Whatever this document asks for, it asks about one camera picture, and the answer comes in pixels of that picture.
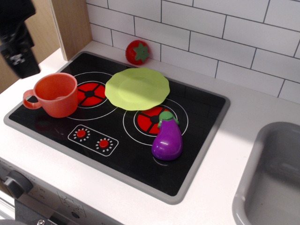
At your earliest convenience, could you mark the purple toy eggplant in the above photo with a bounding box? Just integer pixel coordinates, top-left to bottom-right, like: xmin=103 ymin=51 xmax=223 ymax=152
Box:
xmin=151 ymin=111 xmax=183 ymax=161

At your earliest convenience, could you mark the lime green plate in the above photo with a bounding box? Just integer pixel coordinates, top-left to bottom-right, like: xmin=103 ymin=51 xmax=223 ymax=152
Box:
xmin=105 ymin=68 xmax=170 ymax=111

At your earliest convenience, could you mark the orange plastic cup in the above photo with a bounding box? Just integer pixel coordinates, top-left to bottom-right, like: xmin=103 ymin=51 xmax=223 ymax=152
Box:
xmin=22 ymin=73 xmax=78 ymax=118

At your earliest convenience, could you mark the grey oven knob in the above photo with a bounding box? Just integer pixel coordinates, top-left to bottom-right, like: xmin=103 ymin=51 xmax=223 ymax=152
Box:
xmin=4 ymin=171 xmax=33 ymax=199

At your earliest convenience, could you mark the grey oven front panel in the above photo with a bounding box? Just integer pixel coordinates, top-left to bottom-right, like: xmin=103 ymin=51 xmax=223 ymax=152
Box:
xmin=0 ymin=159 xmax=121 ymax=225

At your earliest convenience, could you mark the black toy stovetop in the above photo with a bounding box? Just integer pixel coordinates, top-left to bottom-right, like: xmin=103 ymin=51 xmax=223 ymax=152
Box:
xmin=4 ymin=52 xmax=230 ymax=204

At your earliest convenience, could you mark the wooden side panel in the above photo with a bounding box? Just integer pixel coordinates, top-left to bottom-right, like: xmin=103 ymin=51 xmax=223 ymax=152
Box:
xmin=0 ymin=0 xmax=92 ymax=91

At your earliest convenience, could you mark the red toy tomato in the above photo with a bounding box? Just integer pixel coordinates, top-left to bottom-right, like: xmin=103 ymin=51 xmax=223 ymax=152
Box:
xmin=125 ymin=40 xmax=150 ymax=65

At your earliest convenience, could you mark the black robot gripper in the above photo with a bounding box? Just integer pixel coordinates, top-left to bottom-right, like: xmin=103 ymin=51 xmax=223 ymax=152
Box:
xmin=0 ymin=0 xmax=40 ymax=79

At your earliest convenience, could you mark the grey toy sink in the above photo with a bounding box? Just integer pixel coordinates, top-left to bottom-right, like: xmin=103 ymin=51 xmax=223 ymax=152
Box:
xmin=232 ymin=122 xmax=300 ymax=225

